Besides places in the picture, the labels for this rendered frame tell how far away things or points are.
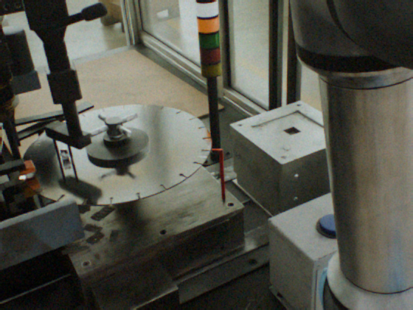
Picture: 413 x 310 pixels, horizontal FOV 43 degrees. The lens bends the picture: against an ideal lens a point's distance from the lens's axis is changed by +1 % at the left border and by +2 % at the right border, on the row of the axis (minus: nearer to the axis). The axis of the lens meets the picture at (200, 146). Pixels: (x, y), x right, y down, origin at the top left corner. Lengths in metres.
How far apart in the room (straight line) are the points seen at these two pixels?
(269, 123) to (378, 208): 0.59
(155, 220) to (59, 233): 0.21
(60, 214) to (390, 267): 0.42
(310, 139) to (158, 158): 0.31
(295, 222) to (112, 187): 0.29
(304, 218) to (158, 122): 0.34
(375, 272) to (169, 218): 0.44
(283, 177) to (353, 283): 0.40
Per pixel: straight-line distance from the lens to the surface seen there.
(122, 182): 0.82
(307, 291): 0.80
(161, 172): 0.83
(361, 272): 0.56
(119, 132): 0.89
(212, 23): 1.06
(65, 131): 0.86
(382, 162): 0.46
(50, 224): 0.73
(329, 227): 0.78
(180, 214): 0.90
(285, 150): 0.97
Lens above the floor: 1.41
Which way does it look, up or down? 31 degrees down
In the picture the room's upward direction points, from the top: 5 degrees counter-clockwise
